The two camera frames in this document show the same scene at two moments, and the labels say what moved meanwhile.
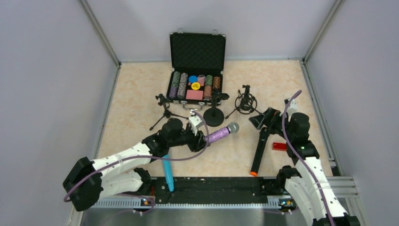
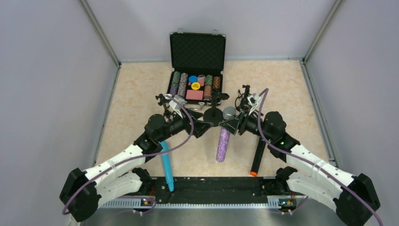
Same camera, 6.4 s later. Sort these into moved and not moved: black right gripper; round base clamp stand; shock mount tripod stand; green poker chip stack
Moved: black right gripper
Not moved: green poker chip stack; round base clamp stand; shock mount tripod stand
